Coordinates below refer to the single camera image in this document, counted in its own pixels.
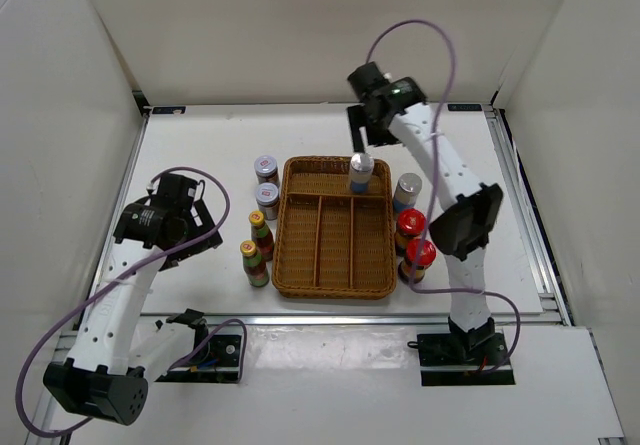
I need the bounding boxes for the silver lid spice jar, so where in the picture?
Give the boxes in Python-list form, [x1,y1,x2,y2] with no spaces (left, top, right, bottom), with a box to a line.
[392,173,422,214]
[348,152,375,193]

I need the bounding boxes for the red lid chili jar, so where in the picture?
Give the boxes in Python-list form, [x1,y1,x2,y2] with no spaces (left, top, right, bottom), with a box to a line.
[394,208,426,256]
[398,238,437,284]

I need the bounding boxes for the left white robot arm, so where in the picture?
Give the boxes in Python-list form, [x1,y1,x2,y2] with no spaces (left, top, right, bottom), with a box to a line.
[43,196,222,425]

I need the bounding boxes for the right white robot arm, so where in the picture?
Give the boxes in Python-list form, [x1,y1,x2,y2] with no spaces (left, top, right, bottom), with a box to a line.
[347,63,503,365]

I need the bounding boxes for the sauce bottle yellow cap far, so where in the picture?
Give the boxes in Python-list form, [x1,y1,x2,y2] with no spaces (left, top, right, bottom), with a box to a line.
[249,210,275,262]

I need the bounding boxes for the sauce bottle yellow cap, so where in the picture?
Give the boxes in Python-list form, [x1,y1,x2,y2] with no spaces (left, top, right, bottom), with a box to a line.
[240,240,270,288]
[249,210,275,262]

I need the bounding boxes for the sauce bottle yellow cap near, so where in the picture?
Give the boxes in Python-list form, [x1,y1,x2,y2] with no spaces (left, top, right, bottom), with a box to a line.
[240,240,270,288]

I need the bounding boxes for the purple lid jar near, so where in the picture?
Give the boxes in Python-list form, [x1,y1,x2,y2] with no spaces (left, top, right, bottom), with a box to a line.
[255,182,280,221]

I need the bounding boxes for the purple lid jar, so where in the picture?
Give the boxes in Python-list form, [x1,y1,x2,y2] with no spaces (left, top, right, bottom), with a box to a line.
[254,155,280,187]
[255,182,280,221]

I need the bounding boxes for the purple lid jar far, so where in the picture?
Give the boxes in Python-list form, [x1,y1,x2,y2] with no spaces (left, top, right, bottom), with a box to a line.
[254,155,280,187]

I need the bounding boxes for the woven wicker divided basket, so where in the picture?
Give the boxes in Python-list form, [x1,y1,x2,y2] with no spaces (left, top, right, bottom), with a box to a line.
[272,156,396,300]

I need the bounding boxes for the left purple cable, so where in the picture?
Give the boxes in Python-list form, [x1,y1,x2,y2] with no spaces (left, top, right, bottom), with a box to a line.
[14,166,249,437]

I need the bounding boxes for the purple cable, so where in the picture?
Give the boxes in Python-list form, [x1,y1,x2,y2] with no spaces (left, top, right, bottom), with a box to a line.
[364,18,522,375]
[14,166,249,437]

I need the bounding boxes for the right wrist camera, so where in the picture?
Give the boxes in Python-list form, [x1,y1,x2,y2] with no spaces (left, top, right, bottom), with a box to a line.
[347,61,390,102]

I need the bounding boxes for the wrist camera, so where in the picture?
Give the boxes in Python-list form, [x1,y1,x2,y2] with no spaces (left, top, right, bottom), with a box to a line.
[150,173,198,210]
[347,61,390,102]

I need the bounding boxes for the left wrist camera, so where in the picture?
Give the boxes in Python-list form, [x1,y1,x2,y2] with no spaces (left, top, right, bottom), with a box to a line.
[150,173,198,210]

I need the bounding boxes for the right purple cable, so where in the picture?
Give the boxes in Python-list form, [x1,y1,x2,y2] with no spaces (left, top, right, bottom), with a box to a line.
[364,18,522,375]

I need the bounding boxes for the aluminium table rail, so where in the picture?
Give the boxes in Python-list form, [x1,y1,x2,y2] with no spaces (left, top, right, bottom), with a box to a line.
[139,311,563,326]

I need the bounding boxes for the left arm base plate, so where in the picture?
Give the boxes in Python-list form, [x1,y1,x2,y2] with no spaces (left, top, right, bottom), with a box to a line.
[156,334,245,384]

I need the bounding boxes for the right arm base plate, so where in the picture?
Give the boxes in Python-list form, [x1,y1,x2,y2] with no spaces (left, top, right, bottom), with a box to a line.
[407,333,516,387]

